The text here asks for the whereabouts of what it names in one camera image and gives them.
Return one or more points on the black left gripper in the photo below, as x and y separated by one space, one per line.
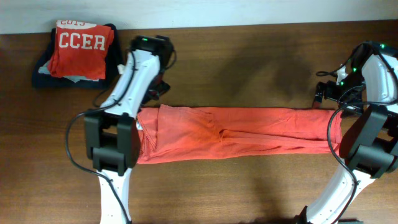
163 86

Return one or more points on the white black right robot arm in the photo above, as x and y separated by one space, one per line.
367 151

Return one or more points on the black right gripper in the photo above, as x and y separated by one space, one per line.
329 87

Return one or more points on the folded navy blue shirt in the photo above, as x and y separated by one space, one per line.
112 60

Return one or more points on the folded light blue shirt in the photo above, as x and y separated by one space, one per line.
74 78

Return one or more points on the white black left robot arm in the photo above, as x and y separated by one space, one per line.
112 139

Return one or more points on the red McKinney Boyd t-shirt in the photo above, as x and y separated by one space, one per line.
171 134

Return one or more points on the folded red soccer shirt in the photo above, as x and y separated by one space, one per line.
80 49

